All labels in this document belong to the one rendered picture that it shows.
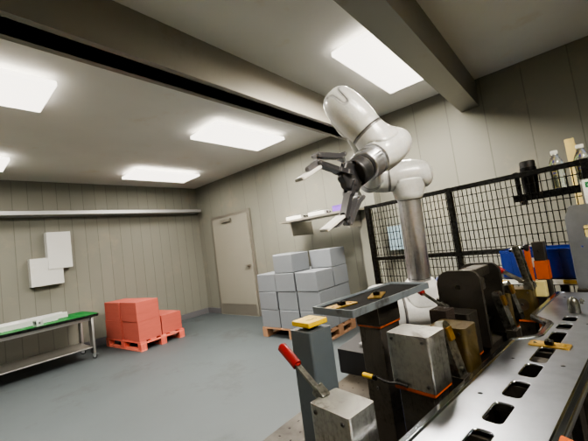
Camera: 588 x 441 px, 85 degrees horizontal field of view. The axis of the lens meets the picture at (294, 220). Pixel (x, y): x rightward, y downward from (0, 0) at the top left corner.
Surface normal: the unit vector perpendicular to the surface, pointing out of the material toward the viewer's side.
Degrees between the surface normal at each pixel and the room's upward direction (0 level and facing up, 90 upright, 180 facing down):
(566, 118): 90
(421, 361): 90
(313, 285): 90
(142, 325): 90
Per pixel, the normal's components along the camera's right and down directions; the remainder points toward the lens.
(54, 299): 0.75, -0.15
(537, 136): -0.65, 0.04
